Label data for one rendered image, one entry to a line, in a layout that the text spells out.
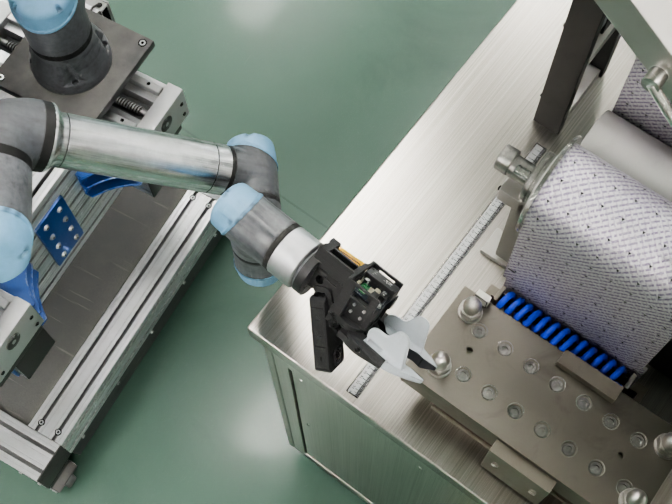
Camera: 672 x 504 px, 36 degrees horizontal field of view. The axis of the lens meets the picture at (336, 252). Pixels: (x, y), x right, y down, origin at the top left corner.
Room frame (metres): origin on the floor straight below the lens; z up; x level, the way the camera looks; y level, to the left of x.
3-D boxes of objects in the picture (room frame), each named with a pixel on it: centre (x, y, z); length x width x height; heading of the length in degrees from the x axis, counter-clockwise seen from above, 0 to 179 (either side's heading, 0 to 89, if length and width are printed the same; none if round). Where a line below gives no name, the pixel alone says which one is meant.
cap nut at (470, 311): (0.49, -0.19, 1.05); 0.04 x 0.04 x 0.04
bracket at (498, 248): (0.64, -0.27, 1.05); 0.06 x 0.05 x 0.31; 51
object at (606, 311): (0.46, -0.34, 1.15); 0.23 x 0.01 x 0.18; 51
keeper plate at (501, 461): (0.26, -0.25, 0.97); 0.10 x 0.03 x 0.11; 51
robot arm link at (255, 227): (0.57, 0.11, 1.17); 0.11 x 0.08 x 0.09; 48
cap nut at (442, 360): (0.41, -0.14, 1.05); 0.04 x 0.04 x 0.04
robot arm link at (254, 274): (0.59, 0.11, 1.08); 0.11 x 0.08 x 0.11; 4
